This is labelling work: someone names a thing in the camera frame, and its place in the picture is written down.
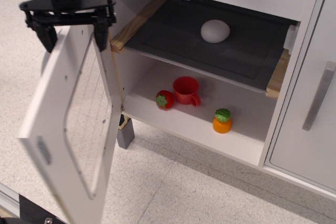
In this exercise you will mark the grey metal cupboard handle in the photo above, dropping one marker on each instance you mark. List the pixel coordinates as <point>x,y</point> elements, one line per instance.
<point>320,94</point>

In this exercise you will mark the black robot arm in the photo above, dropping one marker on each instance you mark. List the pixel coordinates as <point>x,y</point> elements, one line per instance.
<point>43,15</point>

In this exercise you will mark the white toy kitchen cabinet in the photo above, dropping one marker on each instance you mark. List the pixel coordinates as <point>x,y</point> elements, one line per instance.
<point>256,116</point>

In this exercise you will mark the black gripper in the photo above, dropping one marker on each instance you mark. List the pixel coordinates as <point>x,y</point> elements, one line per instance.
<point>43,15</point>

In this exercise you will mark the white oven door with window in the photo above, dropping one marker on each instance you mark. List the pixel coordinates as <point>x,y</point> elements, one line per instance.
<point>71,125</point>

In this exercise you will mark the white cupboard door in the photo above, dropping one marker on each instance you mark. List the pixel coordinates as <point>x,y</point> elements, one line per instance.
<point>310,155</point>

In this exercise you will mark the white toy egg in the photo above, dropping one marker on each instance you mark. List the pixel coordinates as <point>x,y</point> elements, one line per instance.
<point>215,31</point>

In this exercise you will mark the red toy strawberry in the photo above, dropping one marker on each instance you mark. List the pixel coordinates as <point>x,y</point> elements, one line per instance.
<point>164,99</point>

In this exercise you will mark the grey oven tray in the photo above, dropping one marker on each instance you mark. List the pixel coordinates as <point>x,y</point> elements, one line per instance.
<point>248,57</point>

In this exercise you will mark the grey cabinet leg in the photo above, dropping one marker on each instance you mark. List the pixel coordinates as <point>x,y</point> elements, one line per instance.
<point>125,133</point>

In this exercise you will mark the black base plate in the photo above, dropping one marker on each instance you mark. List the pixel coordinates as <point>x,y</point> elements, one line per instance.
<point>33,213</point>

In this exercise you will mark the red toy cup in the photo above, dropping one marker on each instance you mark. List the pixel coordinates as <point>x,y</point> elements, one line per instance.
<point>186,91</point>

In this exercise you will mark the orange toy fruit green top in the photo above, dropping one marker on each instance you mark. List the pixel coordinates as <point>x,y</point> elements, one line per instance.
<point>222,121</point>

